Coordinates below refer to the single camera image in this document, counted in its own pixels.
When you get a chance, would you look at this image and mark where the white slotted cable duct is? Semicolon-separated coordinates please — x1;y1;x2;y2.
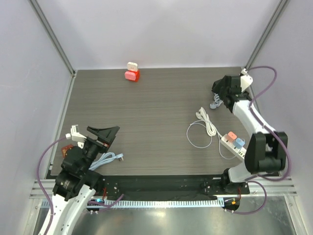
41;199;225;209

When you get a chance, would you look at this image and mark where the light blue strip cord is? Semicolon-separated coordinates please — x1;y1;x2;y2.
88;152;125;171

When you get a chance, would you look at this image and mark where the cream white plug adapter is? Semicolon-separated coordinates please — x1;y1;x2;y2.
127;62;138;71

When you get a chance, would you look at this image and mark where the purple cable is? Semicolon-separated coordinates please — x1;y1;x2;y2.
36;137;124;235
224;65;291;215

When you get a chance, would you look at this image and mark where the pink plug adapter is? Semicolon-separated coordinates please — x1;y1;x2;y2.
226;131;237;142

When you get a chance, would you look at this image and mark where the blue usb charger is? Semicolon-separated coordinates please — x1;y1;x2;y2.
234;138;245;149

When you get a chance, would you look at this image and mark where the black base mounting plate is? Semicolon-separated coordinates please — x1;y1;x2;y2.
101;174;250;201

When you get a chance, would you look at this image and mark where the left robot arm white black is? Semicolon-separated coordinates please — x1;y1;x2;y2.
37;125;120;235

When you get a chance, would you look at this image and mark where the red brown cube adapter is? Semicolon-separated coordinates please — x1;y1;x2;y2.
61;144;74;158

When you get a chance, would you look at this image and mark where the aluminium front rail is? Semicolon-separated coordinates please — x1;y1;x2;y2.
29;178;298;199

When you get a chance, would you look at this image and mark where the aluminium frame post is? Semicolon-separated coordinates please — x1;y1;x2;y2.
28;0;75;77
245;0;290;69

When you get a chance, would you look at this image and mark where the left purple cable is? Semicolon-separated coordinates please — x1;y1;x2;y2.
36;137;124;235

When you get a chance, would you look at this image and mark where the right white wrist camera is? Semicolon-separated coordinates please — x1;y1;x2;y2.
240;68;253;93

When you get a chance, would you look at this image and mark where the right aluminium frame post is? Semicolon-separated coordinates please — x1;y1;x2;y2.
245;0;290;69

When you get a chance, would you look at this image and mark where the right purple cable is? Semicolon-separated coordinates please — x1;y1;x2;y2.
224;65;291;215

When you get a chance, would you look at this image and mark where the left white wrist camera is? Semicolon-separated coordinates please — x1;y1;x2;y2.
66;125;87;142

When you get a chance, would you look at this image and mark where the red pink cube socket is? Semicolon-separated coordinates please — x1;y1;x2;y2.
124;70;140;82

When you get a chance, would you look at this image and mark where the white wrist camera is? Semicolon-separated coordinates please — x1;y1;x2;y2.
240;68;253;93
66;125;87;142

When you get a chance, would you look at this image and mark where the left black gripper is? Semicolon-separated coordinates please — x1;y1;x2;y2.
80;126;119;174

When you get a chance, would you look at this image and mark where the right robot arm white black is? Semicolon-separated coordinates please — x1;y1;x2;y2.
212;74;288;194

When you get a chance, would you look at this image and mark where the left aluminium frame post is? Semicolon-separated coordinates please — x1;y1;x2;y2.
28;0;75;77

